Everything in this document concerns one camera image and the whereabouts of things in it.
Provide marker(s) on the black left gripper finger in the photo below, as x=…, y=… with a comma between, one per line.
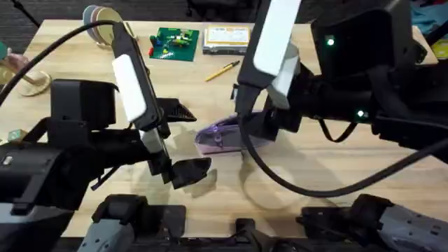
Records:
x=190, y=171
x=176, y=110

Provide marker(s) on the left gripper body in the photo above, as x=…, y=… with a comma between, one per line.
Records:
x=82, y=105

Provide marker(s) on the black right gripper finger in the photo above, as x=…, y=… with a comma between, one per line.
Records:
x=260, y=126
x=234, y=91

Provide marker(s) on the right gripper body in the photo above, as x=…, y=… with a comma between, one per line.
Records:
x=336, y=94

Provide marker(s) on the purple soft zip bag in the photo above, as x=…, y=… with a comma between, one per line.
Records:
x=220, y=138

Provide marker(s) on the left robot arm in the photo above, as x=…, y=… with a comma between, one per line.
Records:
x=35, y=182

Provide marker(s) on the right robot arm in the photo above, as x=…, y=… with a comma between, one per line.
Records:
x=413, y=140

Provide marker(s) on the yellow pen with black cap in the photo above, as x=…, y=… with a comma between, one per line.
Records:
x=221, y=71

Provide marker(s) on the left wrist upright black plate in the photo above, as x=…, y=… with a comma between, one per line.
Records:
x=131, y=87

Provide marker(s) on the wrist upright black plate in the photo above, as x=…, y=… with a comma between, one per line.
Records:
x=273, y=38
x=131, y=87

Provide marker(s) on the wooden cup stand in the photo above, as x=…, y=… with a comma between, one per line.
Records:
x=35, y=84

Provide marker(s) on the flat box with pale label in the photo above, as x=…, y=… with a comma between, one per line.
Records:
x=227, y=39

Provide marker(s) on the green board with toy blocks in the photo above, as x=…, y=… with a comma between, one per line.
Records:
x=175, y=45

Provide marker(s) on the right wrist upright black plate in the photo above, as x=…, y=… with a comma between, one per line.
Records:
x=273, y=38

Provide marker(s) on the small green toy block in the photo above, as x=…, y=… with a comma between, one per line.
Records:
x=17, y=135

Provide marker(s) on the beige plate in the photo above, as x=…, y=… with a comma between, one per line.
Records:
x=106, y=24

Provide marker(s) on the grey plate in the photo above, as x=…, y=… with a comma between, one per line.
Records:
x=88, y=21

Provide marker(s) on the yellow object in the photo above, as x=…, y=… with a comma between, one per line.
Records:
x=441, y=48

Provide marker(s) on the blue cloth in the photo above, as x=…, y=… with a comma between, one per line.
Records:
x=428, y=15

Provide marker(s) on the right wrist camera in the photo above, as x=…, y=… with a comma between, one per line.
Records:
x=285, y=80

